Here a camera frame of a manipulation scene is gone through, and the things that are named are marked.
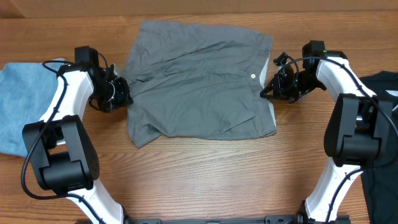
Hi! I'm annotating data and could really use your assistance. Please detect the grey shorts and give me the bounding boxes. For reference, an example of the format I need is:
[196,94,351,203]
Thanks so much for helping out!
[122,21,277,147]

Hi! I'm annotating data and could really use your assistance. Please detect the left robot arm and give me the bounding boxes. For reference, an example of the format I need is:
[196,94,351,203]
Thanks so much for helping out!
[21,46,133,223]

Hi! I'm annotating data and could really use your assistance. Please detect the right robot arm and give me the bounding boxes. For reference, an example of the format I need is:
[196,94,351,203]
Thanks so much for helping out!
[260,40,397,223]

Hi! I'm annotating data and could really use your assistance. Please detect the folded blue denim garment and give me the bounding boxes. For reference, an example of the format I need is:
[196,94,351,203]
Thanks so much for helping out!
[1,62,58,157]

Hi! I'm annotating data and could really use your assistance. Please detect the black shirt with white print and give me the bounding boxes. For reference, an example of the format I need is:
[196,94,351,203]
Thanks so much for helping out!
[359,70,398,224]

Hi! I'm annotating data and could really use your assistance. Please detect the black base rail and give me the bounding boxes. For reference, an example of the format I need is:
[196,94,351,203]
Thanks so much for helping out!
[122,214,321,224]

